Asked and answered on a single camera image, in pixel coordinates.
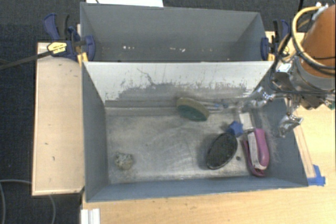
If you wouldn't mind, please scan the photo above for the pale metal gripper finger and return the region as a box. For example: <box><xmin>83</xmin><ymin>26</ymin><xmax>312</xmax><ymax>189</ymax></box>
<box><xmin>277</xmin><ymin>112</ymin><xmax>304</xmax><ymax>139</ymax></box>
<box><xmin>208</xmin><ymin>86</ymin><xmax>277</xmax><ymax>115</ymax></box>

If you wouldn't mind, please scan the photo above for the purple and white stapler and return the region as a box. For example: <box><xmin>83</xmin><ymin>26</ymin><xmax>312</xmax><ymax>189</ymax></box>
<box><xmin>239</xmin><ymin>112</ymin><xmax>271</xmax><ymax>177</ymax></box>

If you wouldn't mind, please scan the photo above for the blue star-shaped toy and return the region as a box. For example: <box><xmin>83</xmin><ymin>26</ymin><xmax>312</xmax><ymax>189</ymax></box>
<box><xmin>226</xmin><ymin>121</ymin><xmax>244</xmax><ymax>138</ymax></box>

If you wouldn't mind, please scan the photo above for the black oval brush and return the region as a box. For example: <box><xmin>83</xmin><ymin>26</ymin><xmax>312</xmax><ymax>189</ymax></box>
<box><xmin>205</xmin><ymin>132</ymin><xmax>238</xmax><ymax>170</ymax></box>

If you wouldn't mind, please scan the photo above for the green and tan oval sponge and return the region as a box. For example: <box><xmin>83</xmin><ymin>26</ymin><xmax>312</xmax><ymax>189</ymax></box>
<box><xmin>176</xmin><ymin>97</ymin><xmax>211</xmax><ymax>122</ymax></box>

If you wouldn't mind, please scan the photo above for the grey metal bin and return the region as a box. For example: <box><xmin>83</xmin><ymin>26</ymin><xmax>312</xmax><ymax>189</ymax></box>
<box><xmin>79</xmin><ymin>2</ymin><xmax>309</xmax><ymax>203</ymax></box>

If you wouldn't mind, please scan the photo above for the speckled grey stone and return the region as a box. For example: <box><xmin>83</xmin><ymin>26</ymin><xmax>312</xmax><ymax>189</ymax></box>
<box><xmin>114</xmin><ymin>152</ymin><xmax>135</xmax><ymax>171</ymax></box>

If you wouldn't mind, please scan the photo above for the pale wood board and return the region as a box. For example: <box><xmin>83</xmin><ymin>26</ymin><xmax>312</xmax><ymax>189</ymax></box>
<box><xmin>31</xmin><ymin>41</ymin><xmax>86</xmax><ymax>196</ymax></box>

